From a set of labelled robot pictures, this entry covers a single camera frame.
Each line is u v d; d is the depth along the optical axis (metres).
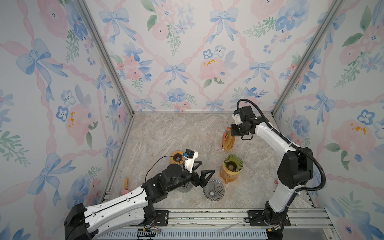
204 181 0.59
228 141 0.93
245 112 0.72
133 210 0.50
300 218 0.76
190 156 0.60
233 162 0.83
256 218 0.73
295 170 0.48
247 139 0.75
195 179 0.59
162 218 0.74
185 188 0.80
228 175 0.81
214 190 0.80
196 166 0.71
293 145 0.50
